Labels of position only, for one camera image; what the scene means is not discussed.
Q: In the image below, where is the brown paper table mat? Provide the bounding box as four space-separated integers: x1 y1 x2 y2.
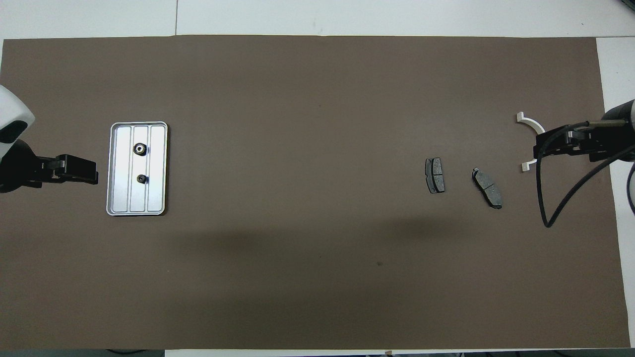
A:
0 35 632 351

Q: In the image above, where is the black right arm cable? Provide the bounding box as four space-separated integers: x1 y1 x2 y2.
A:
535 124 635 229

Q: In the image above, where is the long grey brake pad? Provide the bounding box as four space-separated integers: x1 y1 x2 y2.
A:
471 168 503 210

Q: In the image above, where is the silver metal tray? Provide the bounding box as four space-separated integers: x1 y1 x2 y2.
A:
106 121 169 217

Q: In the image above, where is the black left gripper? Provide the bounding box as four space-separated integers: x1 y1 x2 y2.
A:
42 154 99 185

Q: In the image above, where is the white curved plastic bracket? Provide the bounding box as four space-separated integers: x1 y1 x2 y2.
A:
516 112 547 173

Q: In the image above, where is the short grey brake pad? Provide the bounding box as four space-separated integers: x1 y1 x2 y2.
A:
425 157 446 194

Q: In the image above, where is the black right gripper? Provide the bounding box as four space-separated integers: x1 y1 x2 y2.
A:
534 124 603 162

